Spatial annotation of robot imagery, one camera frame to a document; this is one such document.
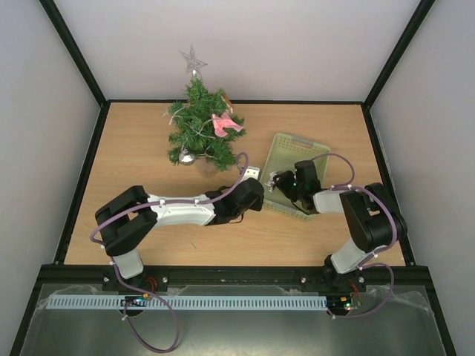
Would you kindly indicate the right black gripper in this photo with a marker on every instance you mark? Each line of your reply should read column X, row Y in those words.
column 283, row 179

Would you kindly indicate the silver word ornament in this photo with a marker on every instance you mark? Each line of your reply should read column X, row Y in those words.
column 270, row 183

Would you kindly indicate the pink fabric bow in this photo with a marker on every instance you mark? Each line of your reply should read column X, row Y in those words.
column 223, row 122

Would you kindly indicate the silver glitter ball ornament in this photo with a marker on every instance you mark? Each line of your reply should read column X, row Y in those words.
column 186, row 157

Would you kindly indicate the small green christmas tree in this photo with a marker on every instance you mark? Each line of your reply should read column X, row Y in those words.
column 204, row 103

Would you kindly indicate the silver star ornament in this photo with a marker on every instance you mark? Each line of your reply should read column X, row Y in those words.
column 193, row 64

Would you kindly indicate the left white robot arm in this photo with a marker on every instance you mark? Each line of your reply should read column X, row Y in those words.
column 125, row 221

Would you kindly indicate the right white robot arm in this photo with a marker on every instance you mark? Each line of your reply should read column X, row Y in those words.
column 374, row 220

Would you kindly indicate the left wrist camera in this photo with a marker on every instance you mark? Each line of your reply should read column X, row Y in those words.
column 251, row 172

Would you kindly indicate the black aluminium front rail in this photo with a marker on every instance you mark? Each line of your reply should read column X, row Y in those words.
column 305, row 278

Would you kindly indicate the white slotted cable duct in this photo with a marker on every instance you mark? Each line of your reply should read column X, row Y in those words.
column 189, row 303

